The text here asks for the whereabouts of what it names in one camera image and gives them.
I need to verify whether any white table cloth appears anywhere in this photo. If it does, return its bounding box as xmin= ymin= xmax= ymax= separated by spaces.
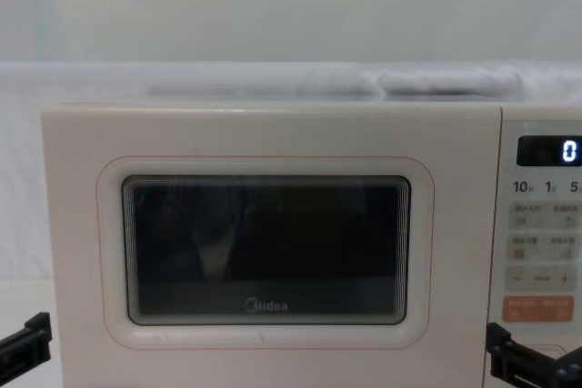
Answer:
xmin=0 ymin=277 xmax=64 ymax=388

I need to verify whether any oven control panel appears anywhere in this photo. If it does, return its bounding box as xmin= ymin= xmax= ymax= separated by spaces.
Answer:
xmin=485 ymin=108 xmax=582 ymax=388

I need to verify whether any cream microwave oven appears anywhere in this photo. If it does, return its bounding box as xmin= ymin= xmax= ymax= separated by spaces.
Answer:
xmin=40 ymin=65 xmax=582 ymax=388

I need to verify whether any white curtain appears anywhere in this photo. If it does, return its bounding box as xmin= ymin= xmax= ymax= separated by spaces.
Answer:
xmin=0 ymin=0 xmax=582 ymax=281

